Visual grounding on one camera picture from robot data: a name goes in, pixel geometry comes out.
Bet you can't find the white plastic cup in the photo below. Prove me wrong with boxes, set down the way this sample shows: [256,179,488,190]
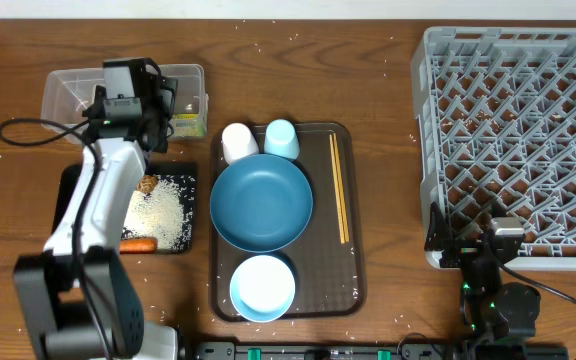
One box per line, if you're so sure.
[221,123,259,165]

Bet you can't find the dark brown serving tray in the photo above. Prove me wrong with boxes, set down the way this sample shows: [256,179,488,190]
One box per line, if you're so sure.
[210,122,367,322]

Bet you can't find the brown dried mushroom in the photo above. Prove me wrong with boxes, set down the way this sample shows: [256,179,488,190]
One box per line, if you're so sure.
[136,175,159,194]

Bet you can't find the grey dishwasher rack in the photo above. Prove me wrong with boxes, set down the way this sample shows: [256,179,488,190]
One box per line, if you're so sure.
[411,27,576,271]

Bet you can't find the light blue plastic cup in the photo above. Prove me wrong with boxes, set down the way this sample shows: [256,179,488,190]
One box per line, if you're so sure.
[264,119,300,161]

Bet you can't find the clear plastic bin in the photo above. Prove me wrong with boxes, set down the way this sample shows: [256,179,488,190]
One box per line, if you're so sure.
[41,64,208,140]

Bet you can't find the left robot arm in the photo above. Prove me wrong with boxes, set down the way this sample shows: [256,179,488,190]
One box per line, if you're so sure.
[13,58,184,359]

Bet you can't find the dark blue plate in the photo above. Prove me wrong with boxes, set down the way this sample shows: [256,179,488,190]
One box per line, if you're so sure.
[210,154,314,253]

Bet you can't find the black waste tray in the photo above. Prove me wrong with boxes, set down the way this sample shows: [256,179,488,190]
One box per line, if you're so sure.
[52,162,198,255]

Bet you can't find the pile of rice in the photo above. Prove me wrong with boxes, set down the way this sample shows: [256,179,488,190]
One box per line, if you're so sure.
[121,175,196,254]

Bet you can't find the light blue bowl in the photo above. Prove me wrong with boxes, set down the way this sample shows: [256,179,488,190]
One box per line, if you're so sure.
[229,255,296,323]

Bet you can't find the yellow green snack wrapper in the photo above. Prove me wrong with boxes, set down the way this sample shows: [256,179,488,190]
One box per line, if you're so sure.
[170,114,207,138]

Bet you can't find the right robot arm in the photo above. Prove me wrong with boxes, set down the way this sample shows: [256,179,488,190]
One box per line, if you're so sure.
[424,203,541,359]

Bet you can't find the orange carrot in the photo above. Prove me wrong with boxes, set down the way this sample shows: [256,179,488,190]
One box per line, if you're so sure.
[120,237,158,254]

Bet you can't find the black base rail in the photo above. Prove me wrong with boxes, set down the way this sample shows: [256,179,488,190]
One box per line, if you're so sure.
[193,342,569,360]

